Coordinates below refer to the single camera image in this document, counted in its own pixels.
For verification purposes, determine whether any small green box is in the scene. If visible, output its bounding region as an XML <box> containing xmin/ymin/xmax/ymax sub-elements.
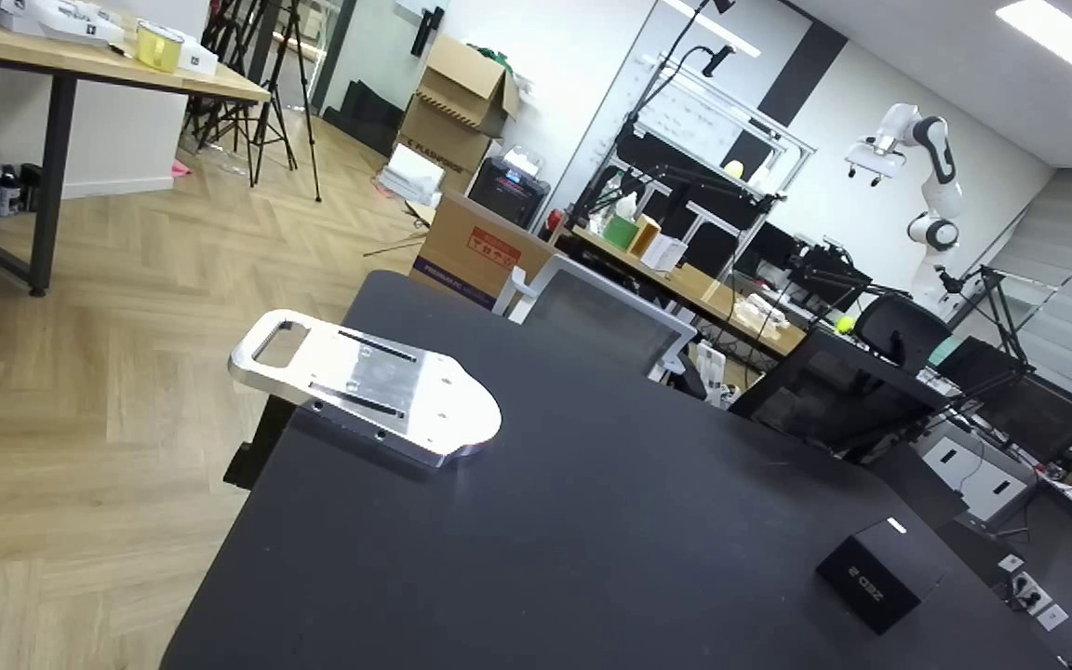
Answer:
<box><xmin>598</xmin><ymin>213</ymin><xmax>645</xmax><ymax>254</ymax></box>

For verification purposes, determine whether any white device on wooden table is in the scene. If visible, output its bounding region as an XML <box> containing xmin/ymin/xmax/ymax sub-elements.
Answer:
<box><xmin>0</xmin><ymin>0</ymin><xmax>134</xmax><ymax>56</ymax></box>

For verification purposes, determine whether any black flat monitor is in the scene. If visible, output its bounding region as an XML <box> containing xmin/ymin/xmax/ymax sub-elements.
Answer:
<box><xmin>939</xmin><ymin>334</ymin><xmax>1072</xmax><ymax>467</ymax></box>

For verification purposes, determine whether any black rectangular box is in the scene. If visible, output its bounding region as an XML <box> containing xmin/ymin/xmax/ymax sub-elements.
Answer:
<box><xmin>813</xmin><ymin>534</ymin><xmax>924</xmax><ymax>637</ymax></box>

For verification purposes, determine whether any grey framed monitor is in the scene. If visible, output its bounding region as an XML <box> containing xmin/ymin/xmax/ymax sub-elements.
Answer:
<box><xmin>516</xmin><ymin>254</ymin><xmax>700</xmax><ymax>375</ymax></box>

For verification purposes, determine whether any white desk power strip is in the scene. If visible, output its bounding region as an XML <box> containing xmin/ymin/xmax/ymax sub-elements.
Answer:
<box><xmin>1003</xmin><ymin>570</ymin><xmax>1072</xmax><ymax>637</ymax></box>

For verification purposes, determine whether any small yellow box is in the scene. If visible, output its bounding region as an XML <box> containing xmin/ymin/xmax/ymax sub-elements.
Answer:
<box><xmin>130</xmin><ymin>23</ymin><xmax>185</xmax><ymax>74</ymax></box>

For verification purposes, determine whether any small white box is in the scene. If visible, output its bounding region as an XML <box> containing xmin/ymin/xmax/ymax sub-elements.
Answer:
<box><xmin>174</xmin><ymin>35</ymin><xmax>225</xmax><ymax>84</ymax></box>

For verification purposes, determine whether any wooden table with black legs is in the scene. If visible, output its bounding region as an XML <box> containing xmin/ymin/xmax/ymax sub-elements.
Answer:
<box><xmin>0</xmin><ymin>9</ymin><xmax>274</xmax><ymax>302</ymax></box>

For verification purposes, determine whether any long ceiling light panel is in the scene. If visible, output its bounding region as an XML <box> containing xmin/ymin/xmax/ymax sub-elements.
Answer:
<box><xmin>995</xmin><ymin>0</ymin><xmax>1072</xmax><ymax>104</ymax></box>

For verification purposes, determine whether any open brown cardboard box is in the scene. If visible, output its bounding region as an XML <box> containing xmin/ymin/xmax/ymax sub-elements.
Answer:
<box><xmin>418</xmin><ymin>35</ymin><xmax>530</xmax><ymax>133</ymax></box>

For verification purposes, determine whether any black camera tripod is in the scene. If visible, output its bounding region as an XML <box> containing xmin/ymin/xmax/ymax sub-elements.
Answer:
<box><xmin>184</xmin><ymin>0</ymin><xmax>329</xmax><ymax>204</ymax></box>

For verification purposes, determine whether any black metal shelf rack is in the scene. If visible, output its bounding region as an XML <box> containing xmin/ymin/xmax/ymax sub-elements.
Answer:
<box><xmin>582</xmin><ymin>92</ymin><xmax>818</xmax><ymax>291</ymax></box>

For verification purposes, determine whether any black table clamp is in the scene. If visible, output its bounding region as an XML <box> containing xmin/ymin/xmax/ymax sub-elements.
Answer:
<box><xmin>221</xmin><ymin>395</ymin><xmax>305</xmax><ymax>492</ymax></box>

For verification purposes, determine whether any white square case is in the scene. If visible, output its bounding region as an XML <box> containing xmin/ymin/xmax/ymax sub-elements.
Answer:
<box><xmin>919</xmin><ymin>434</ymin><xmax>1037</xmax><ymax>525</ymax></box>

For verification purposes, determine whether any cardboard box with red print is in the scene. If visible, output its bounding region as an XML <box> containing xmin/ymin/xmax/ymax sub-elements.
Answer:
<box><xmin>411</xmin><ymin>190</ymin><xmax>558</xmax><ymax>314</ymax></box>

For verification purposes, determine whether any black office chair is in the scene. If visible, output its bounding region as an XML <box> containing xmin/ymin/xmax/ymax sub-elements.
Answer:
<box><xmin>856</xmin><ymin>291</ymin><xmax>958</xmax><ymax>375</ymax></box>

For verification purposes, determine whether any long wooden desk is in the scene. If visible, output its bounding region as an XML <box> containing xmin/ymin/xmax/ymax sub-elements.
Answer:
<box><xmin>561</xmin><ymin>225</ymin><xmax>813</xmax><ymax>360</ymax></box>

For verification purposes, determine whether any black printer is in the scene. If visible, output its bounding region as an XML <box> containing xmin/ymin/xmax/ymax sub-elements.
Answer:
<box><xmin>464</xmin><ymin>154</ymin><xmax>553</xmax><ymax>235</ymax></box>

